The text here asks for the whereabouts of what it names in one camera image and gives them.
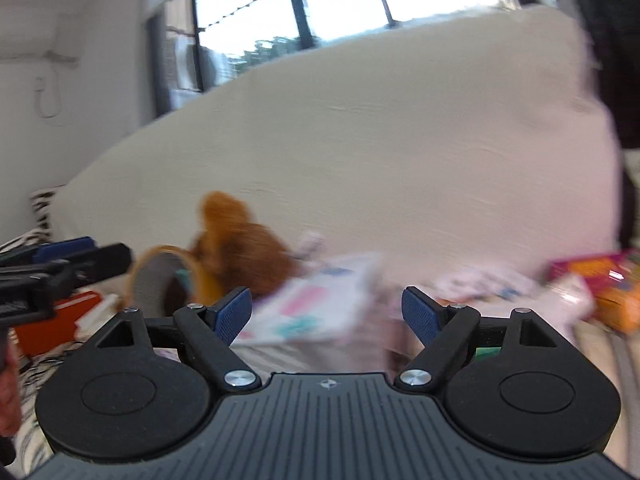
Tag brown plush toy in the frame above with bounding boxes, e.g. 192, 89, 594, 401
187, 191, 303, 301

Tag dark cloth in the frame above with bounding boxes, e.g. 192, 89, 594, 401
570, 0, 640, 151

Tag yellow rimmed tape roll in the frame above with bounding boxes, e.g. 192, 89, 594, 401
129, 245, 206, 316

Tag orange red box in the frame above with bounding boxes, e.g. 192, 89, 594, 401
12, 290, 103, 358

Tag white wall cable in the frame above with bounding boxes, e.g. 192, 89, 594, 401
32, 76, 63, 120

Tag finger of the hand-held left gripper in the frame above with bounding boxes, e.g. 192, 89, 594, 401
50, 242, 134, 286
0, 236, 97, 267

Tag orange and pink box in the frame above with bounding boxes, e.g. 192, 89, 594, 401
545, 250, 640, 333

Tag white wall air conditioner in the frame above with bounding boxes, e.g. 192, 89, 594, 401
0, 10, 83, 66

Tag white printed papers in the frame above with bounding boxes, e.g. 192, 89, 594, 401
435, 265, 546, 306

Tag outdoor air conditioner unit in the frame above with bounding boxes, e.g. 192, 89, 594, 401
170, 35, 201, 93

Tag pink and white booklet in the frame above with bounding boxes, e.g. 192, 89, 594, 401
235, 252, 383, 346

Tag person's left hand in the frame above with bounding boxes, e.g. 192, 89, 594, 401
0, 367, 22, 438

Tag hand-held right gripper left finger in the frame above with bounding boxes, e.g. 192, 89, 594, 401
95, 286, 263, 394

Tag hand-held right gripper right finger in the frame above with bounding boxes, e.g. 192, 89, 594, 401
395, 285, 558, 394

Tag zebra print pillow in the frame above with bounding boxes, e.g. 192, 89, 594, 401
0, 187, 68, 256

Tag large beige cushion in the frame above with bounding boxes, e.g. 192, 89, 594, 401
52, 5, 623, 301

